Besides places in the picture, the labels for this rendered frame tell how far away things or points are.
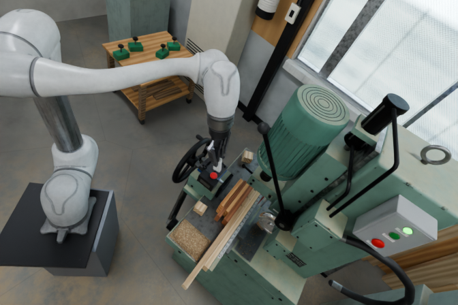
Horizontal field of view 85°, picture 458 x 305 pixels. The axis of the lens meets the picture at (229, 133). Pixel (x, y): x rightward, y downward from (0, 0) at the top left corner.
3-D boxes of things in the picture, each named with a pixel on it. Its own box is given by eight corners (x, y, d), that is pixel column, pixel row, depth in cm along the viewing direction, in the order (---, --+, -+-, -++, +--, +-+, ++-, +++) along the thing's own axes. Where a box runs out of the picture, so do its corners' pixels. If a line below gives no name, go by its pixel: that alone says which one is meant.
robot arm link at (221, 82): (240, 119, 76) (233, 95, 86) (247, 73, 66) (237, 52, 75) (205, 120, 74) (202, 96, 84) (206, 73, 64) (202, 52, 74)
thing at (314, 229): (298, 216, 87) (322, 198, 76) (321, 233, 85) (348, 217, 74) (289, 235, 81) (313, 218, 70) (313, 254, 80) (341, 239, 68)
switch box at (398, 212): (356, 216, 72) (399, 193, 60) (387, 239, 70) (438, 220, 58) (351, 233, 68) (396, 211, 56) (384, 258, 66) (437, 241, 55)
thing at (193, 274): (262, 175, 124) (265, 171, 121) (265, 178, 124) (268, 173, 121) (180, 286, 86) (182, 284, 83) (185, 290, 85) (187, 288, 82)
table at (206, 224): (229, 142, 139) (232, 136, 135) (274, 176, 133) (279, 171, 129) (146, 225, 100) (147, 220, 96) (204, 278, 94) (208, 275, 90)
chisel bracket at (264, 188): (252, 173, 113) (259, 164, 106) (277, 193, 110) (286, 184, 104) (244, 184, 108) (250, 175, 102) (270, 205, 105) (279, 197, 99)
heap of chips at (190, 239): (184, 218, 100) (186, 214, 97) (211, 241, 98) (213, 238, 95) (168, 235, 94) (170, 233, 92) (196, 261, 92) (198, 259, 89)
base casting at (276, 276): (236, 165, 147) (241, 156, 141) (319, 229, 136) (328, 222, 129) (186, 221, 118) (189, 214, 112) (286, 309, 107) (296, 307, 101)
